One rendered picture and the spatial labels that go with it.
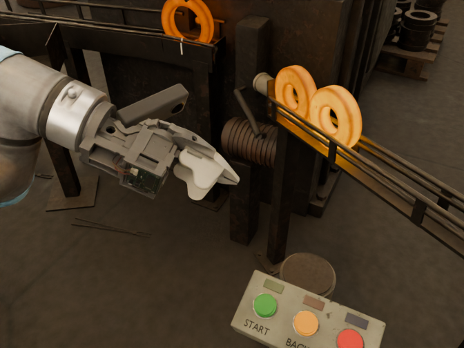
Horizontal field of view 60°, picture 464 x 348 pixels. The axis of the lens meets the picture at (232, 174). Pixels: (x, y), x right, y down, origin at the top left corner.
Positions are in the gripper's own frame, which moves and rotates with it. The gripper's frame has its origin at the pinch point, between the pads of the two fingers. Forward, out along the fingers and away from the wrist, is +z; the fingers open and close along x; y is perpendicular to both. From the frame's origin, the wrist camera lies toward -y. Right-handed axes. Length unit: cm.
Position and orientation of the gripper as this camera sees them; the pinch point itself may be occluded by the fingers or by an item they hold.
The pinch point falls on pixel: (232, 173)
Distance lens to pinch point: 58.4
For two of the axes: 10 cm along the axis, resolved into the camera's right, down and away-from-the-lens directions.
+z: 9.0, 4.2, 1.0
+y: -3.1, 7.8, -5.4
